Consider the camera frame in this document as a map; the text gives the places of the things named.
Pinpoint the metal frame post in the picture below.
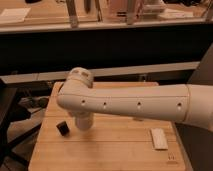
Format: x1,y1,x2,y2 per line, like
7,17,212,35
66,0,78,28

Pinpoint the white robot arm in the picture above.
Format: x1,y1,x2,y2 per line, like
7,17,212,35
57,67,213,132

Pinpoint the white paper sheet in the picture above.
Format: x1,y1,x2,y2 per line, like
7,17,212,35
0,8,30,24

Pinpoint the white rectangular sponge block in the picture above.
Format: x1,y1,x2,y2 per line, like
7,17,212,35
151,128,168,150

